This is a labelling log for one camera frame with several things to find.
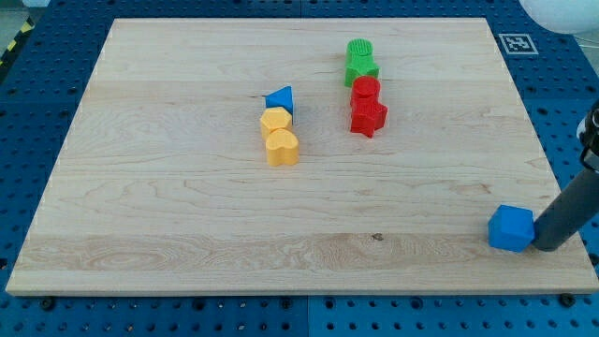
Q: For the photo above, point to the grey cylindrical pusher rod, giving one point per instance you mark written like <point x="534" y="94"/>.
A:
<point x="568" y="212"/>

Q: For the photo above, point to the white round object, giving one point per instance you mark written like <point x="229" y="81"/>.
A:
<point x="563" y="16"/>

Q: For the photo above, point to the light wooden board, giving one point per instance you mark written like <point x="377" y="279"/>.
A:
<point x="163" y="188"/>

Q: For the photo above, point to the green star block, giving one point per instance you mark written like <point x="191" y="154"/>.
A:
<point x="357" y="66"/>

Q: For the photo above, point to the green cylinder block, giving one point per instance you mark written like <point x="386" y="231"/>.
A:
<point x="358" y="48"/>

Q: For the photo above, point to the blue triangle block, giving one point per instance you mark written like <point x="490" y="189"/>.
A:
<point x="281" y="98"/>

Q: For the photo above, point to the yellow heart block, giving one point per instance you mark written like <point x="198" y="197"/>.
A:
<point x="282" y="148"/>

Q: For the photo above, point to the blue cube block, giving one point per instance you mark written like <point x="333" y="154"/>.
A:
<point x="511" y="228"/>

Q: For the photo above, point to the red star block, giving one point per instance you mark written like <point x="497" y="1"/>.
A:
<point x="367" y="117"/>

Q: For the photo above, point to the yellow hexagon block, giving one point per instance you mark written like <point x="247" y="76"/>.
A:
<point x="273" y="119"/>

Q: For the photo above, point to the white fiducial marker tag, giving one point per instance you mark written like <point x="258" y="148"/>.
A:
<point x="518" y="44"/>

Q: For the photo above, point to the red cylinder block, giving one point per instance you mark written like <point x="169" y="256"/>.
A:
<point x="365" y="87"/>

